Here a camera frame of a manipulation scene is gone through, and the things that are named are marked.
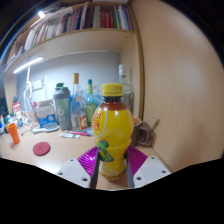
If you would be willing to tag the flat round red coaster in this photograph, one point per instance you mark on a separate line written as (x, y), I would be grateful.
(41, 148)

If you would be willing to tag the yellow drink bottle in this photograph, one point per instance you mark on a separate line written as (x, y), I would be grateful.
(113, 133)

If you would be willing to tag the tall clear bottle white cap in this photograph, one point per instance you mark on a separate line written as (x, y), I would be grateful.
(126, 90)

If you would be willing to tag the brown mug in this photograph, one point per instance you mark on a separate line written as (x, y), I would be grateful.
(144, 133)

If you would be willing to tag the red and white canister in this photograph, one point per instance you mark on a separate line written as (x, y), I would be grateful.
(16, 108)

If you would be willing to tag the light blue hairbrush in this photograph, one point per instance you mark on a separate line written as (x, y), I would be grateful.
(46, 128)

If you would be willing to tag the slim green glass bottle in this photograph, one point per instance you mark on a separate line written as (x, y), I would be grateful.
(90, 105)

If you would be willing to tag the white and green tube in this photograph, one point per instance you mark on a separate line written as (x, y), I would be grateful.
(69, 135)

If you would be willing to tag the wooden shelf unit with books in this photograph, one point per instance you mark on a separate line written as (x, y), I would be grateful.
(83, 40)

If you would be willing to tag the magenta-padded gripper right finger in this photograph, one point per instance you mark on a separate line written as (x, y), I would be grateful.
(150, 170)

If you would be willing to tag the pink pen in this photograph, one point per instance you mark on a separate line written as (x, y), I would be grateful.
(76, 133)

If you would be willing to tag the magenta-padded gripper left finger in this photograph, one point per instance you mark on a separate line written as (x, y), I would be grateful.
(73, 171)

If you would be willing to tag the grey shaker bottle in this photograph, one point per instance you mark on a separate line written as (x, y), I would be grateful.
(62, 110)

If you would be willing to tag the white desk lamp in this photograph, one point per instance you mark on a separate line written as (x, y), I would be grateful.
(28, 65)

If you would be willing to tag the orange plastic cup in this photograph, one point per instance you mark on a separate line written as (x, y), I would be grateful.
(13, 133)

